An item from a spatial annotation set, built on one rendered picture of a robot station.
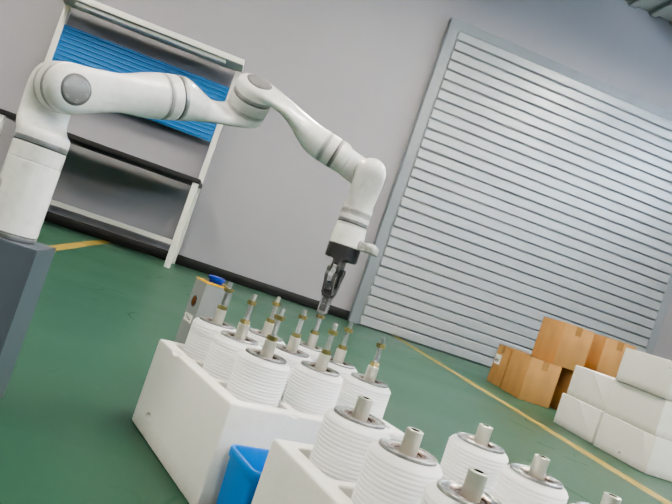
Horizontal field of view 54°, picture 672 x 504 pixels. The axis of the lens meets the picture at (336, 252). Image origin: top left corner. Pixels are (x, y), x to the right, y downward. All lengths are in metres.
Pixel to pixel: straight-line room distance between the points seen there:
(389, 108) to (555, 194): 1.88
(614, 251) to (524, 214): 1.06
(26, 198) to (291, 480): 0.68
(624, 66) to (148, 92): 6.64
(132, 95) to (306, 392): 0.64
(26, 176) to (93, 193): 5.03
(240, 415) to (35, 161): 0.57
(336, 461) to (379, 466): 0.11
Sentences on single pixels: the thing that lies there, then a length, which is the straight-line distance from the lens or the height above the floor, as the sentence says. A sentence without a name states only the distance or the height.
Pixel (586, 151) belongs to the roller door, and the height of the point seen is 2.37.
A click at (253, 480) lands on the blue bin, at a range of 1.02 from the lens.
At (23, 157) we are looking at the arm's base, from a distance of 1.27.
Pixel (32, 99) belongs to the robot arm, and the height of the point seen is 0.55.
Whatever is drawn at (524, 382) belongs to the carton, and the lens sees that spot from 4.75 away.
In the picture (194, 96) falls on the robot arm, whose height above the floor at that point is 0.67.
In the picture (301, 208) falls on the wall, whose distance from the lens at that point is 6.24.
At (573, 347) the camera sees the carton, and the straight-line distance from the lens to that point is 4.87.
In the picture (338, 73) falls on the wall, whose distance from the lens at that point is 6.46.
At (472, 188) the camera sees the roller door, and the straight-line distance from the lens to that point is 6.58.
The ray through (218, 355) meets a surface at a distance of 1.24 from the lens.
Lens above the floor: 0.44
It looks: 1 degrees up
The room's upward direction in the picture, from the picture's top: 19 degrees clockwise
